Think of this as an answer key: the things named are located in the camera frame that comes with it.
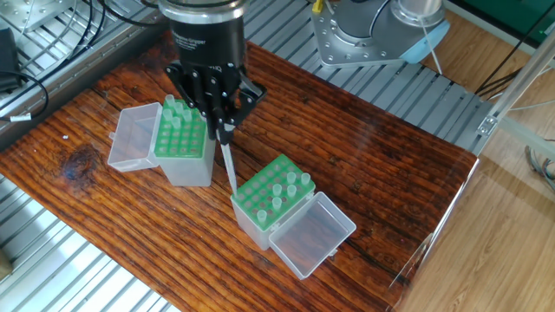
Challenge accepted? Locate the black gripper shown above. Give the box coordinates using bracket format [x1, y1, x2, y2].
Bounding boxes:
[166, 7, 266, 145]

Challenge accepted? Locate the clear tip box with tips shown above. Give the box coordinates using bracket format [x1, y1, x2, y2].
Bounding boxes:
[108, 95, 216, 188]

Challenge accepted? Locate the clear tip box green rack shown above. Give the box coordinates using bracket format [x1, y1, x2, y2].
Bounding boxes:
[231, 155, 357, 280]

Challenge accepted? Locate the silver robot mounting plate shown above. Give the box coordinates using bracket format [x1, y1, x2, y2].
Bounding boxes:
[312, 9, 408, 68]

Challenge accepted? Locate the glossy brown wooden board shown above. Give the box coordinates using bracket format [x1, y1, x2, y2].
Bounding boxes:
[0, 9, 480, 312]

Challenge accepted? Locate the black electronic box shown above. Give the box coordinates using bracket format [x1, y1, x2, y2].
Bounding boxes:
[0, 26, 18, 92]

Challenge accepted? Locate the black cable bundle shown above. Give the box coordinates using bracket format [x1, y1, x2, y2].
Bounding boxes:
[0, 69, 51, 120]

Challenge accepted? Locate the white cable tie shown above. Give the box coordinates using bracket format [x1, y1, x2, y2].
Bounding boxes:
[421, 26, 443, 79]

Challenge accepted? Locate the aluminium frame post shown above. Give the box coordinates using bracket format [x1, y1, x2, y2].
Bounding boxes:
[475, 43, 555, 159]

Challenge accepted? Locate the grey cable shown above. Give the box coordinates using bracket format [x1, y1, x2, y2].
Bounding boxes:
[524, 143, 555, 188]

